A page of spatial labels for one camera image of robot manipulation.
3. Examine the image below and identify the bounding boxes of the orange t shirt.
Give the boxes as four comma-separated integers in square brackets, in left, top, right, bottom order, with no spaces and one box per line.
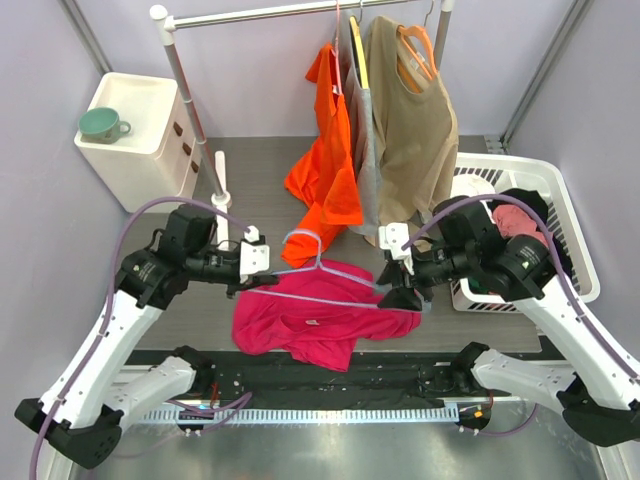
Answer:
[282,44,363,268]

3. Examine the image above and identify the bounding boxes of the grey t shirt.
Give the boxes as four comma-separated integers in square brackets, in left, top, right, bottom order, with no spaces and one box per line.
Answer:
[340,12,381,245]

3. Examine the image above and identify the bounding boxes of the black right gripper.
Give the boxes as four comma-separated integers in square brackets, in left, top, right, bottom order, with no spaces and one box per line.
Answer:
[376,242,476,312]

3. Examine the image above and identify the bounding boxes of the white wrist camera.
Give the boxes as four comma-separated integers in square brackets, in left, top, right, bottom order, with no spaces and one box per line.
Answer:
[378,222,414,275]
[239,226,270,280]

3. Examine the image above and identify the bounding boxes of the white garment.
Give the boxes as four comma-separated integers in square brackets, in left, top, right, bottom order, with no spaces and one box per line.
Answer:
[450,174,496,199]

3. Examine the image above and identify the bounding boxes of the white drawer cabinet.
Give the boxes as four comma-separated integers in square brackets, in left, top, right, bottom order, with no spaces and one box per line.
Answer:
[74,72,201,213]

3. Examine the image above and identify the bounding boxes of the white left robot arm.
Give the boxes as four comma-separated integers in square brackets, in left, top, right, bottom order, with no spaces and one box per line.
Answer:
[15,198,278,478]

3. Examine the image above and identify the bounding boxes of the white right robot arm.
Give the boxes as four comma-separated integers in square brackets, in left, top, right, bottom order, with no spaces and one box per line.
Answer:
[378,195,639,447]

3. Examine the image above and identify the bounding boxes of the pink garment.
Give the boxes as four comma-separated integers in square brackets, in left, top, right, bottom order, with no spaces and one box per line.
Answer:
[492,204,549,247]

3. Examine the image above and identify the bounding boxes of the white laundry basket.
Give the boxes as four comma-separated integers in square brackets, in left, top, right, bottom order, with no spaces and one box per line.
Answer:
[454,153,601,303]

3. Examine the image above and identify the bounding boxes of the orange plastic hanger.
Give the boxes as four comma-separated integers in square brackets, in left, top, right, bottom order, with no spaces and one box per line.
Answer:
[396,15,439,93]

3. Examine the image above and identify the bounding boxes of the green ceramic cup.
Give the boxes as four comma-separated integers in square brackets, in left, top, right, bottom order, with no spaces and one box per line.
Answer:
[78,107,132,144]

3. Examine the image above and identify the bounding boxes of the light blue wire hanger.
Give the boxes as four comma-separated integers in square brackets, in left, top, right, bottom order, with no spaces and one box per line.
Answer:
[250,229,431,312]

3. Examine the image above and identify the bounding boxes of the white clothes rack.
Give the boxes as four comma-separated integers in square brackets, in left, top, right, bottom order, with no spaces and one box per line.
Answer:
[149,0,456,251]

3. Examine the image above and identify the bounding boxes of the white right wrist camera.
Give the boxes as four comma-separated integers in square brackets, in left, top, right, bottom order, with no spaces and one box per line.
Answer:
[378,222,414,275]

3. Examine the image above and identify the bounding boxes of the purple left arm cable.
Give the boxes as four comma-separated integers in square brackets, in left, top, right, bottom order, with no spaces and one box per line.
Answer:
[27,196,256,480]

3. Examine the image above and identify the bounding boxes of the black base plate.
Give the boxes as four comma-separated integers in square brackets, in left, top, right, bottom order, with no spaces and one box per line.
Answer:
[124,348,514,407]

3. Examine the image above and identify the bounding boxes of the beige t shirt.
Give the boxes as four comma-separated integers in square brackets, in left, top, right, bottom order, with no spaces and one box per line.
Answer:
[364,16,459,234]

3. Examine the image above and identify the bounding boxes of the magenta t shirt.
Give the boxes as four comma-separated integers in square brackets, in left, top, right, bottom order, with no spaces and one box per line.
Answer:
[231,260,421,372]

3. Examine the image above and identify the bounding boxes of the yellow hanger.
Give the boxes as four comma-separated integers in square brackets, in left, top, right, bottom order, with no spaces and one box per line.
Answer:
[349,16,369,90]

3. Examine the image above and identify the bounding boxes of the black garment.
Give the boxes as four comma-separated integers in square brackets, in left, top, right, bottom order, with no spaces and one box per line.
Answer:
[487,188,575,281]

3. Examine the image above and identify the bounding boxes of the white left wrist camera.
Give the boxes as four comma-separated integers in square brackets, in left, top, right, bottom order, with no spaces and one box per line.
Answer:
[239,226,270,280]

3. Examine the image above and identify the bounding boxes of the pink wire hanger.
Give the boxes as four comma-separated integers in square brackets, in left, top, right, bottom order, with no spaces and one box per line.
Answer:
[333,0,343,95]

